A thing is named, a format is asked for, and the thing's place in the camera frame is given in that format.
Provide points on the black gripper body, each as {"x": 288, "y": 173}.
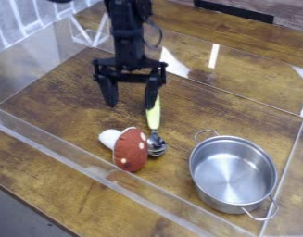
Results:
{"x": 129, "y": 65}

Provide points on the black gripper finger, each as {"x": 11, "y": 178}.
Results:
{"x": 151, "y": 91}
{"x": 108, "y": 88}

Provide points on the red plush mushroom toy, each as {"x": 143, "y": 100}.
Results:
{"x": 128, "y": 147}

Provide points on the green handled metal spoon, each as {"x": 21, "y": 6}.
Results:
{"x": 156, "y": 145}

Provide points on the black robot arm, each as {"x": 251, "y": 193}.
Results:
{"x": 128, "y": 14}

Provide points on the black bar at back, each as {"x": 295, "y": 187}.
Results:
{"x": 234, "y": 11}

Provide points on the silver metal pot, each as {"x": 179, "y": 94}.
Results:
{"x": 234, "y": 175}

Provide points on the clear acrylic enclosure wall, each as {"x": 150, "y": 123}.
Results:
{"x": 234, "y": 83}

